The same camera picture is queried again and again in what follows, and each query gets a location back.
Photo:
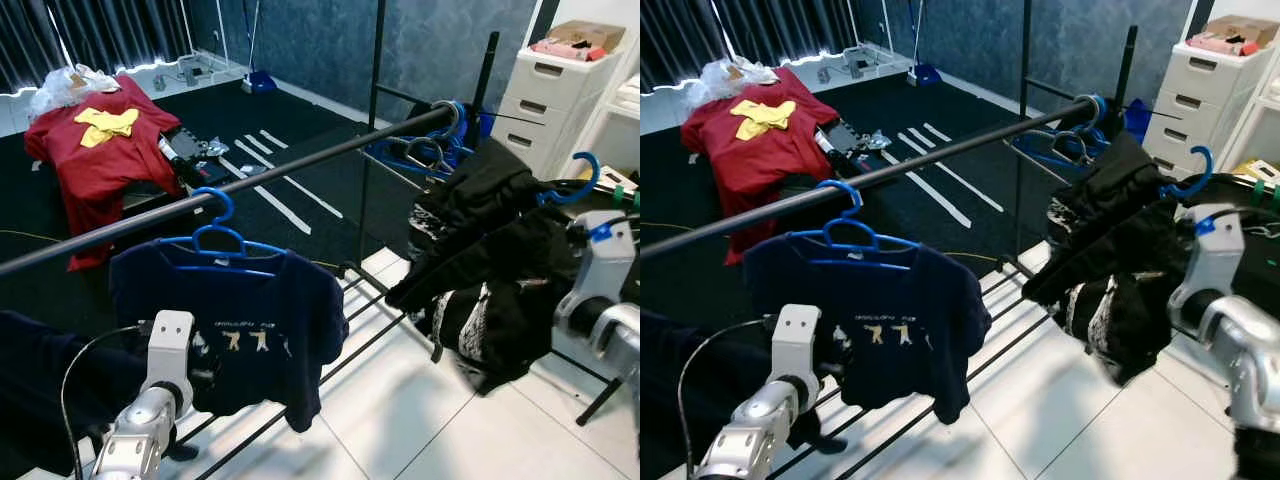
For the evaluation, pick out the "blue plastic hanger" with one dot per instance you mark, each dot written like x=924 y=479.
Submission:
x=218 y=240
x=1040 y=150
x=1205 y=178
x=590 y=188
x=455 y=105
x=848 y=232
x=1098 y=105
x=400 y=150

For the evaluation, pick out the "black garment with white print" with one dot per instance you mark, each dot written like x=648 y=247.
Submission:
x=1120 y=250
x=500 y=260

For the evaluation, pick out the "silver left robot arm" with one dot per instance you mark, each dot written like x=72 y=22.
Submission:
x=760 y=440
x=135 y=440

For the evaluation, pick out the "navy t-shirt with print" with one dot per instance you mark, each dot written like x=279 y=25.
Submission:
x=280 y=300
x=920 y=300

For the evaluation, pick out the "dark navy garment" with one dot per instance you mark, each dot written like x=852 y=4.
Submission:
x=680 y=380
x=40 y=380

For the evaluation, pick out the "large red t-shirt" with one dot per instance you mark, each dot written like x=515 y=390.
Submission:
x=100 y=170
x=750 y=165

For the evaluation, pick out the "black grey gadget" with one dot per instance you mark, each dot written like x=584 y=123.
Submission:
x=845 y=140
x=185 y=150

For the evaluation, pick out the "black clothes rack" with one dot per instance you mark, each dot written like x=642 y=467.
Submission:
x=950 y=153
x=300 y=164

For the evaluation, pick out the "yellow cloth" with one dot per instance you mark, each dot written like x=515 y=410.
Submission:
x=762 y=118
x=105 y=125

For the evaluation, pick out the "blue broom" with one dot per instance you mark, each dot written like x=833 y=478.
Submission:
x=260 y=82
x=925 y=73

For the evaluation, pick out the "white plastic bag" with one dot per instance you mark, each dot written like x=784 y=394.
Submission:
x=60 y=90
x=720 y=80

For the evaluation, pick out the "dark curtain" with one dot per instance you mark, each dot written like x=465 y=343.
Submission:
x=750 y=30
x=100 y=35

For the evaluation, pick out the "white drawer cabinet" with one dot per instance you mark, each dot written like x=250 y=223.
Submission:
x=1210 y=110
x=560 y=110

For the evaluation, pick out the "brown cardboard box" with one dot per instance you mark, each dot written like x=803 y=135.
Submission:
x=1245 y=28
x=590 y=33

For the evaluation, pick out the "pink packet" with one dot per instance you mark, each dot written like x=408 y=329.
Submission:
x=565 y=50
x=1220 y=44

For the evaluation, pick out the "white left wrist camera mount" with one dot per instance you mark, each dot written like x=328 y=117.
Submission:
x=170 y=340
x=795 y=335

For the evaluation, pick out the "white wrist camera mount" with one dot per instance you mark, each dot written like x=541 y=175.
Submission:
x=610 y=270
x=170 y=340
x=1215 y=260
x=795 y=335

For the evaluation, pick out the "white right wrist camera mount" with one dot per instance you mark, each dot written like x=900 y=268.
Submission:
x=1215 y=260
x=610 y=270

